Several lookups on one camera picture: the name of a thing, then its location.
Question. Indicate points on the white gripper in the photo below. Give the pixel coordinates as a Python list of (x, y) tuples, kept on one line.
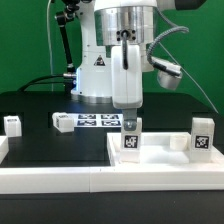
[(127, 84)]

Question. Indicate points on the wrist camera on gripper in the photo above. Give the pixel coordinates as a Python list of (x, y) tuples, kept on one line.
[(169, 74)]

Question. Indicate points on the white U-shaped fence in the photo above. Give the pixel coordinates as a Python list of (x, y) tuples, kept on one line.
[(153, 177)]

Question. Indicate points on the marker sheet with tags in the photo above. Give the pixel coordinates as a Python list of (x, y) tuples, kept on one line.
[(96, 120)]

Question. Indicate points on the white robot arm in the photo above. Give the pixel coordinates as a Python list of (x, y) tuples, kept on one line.
[(118, 42)]

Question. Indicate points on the white square table top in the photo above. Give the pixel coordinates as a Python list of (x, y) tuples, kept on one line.
[(158, 148)]

